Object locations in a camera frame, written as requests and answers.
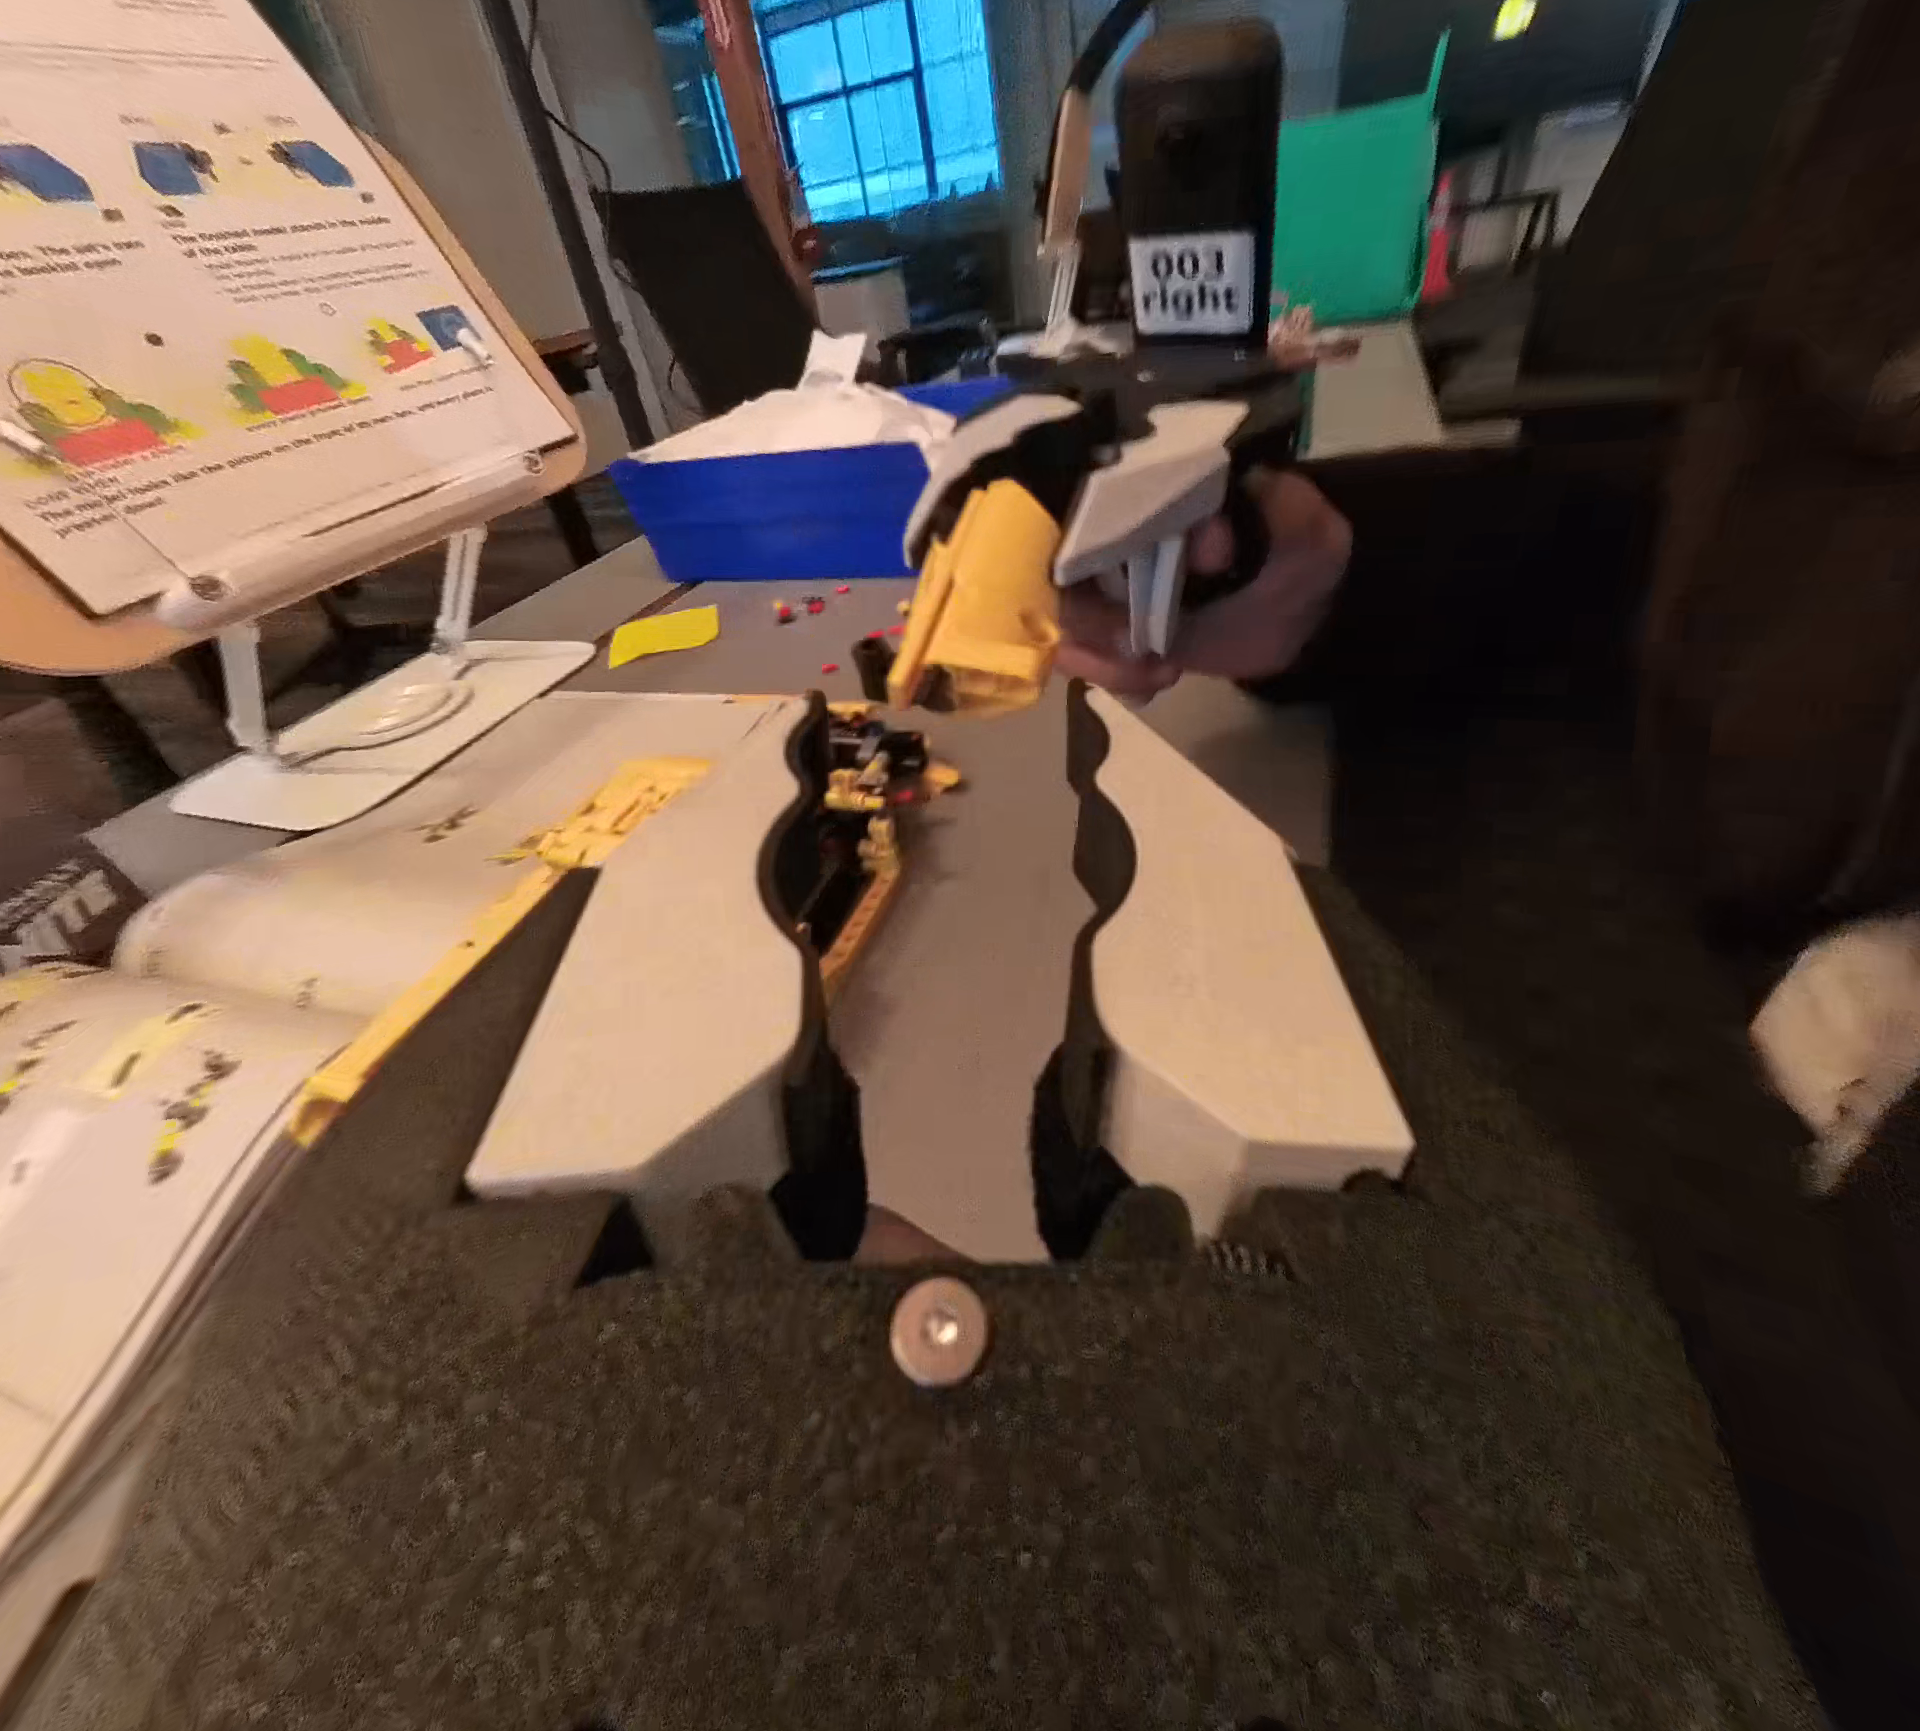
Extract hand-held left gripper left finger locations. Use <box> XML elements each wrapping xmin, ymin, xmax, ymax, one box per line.
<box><xmin>469</xmin><ymin>692</ymin><xmax>851</xmax><ymax>1257</ymax></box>

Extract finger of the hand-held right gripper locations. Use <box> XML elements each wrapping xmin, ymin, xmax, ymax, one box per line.
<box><xmin>911</xmin><ymin>395</ymin><xmax>1080</xmax><ymax>569</ymax></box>
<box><xmin>1048</xmin><ymin>406</ymin><xmax>1249</xmax><ymax>660</ymax></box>

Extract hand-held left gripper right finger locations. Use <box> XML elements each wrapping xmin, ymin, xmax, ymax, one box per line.
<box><xmin>1037</xmin><ymin>683</ymin><xmax>1413</xmax><ymax>1248</ymax></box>

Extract yellow curved panel piece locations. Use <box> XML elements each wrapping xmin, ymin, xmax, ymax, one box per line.
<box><xmin>889</xmin><ymin>478</ymin><xmax>1069</xmax><ymax>720</ymax></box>

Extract yellow brick car model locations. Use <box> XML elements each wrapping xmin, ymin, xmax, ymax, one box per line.
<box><xmin>284</xmin><ymin>692</ymin><xmax>970</xmax><ymax>1148</ymax></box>

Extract person's right forearm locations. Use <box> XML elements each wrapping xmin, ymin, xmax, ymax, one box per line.
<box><xmin>1293</xmin><ymin>384</ymin><xmax>1799</xmax><ymax>804</ymax></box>

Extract grey desk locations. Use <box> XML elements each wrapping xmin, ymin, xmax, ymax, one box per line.
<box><xmin>93</xmin><ymin>307</ymin><xmax>1559</xmax><ymax>1282</ymax></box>

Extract person's right hand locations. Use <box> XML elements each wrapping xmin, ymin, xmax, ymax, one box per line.
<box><xmin>1063</xmin><ymin>464</ymin><xmax>1354</xmax><ymax>704</ymax></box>

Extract white metal stand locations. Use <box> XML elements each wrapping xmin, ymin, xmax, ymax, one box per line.
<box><xmin>1007</xmin><ymin>0</ymin><xmax>1187</xmax><ymax>371</ymax></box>

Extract green board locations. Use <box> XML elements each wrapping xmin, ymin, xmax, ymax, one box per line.
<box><xmin>1278</xmin><ymin>33</ymin><xmax>1457</xmax><ymax>331</ymax></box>

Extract white plastic bags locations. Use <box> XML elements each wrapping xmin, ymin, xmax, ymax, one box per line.
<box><xmin>644</xmin><ymin>336</ymin><xmax>964</xmax><ymax>453</ymax></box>

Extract pile of small coloured pieces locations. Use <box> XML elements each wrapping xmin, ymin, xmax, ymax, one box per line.
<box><xmin>766</xmin><ymin>584</ymin><xmax>919</xmax><ymax>640</ymax></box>

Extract blue plastic bin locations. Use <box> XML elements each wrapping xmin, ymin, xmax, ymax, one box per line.
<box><xmin>618</xmin><ymin>384</ymin><xmax>1017</xmax><ymax>584</ymax></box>

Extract open instruction booklet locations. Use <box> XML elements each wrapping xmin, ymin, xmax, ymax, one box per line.
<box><xmin>0</xmin><ymin>690</ymin><xmax>796</xmax><ymax>1584</ymax></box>

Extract yellow sticky note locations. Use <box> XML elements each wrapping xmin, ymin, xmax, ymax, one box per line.
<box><xmin>612</xmin><ymin>601</ymin><xmax>725</xmax><ymax>669</ymax></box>

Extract toy car box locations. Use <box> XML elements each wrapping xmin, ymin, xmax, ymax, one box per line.
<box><xmin>0</xmin><ymin>858</ymin><xmax>122</xmax><ymax>984</ymax></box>

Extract fleece-lined jacket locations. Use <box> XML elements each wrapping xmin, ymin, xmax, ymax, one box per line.
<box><xmin>1633</xmin><ymin>0</ymin><xmax>1920</xmax><ymax>1731</ymax></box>

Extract wooden document stand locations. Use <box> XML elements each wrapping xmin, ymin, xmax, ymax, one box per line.
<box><xmin>0</xmin><ymin>0</ymin><xmax>599</xmax><ymax>833</ymax></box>

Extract printed instruction sheet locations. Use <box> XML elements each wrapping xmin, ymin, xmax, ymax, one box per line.
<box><xmin>0</xmin><ymin>0</ymin><xmax>571</xmax><ymax>612</ymax></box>

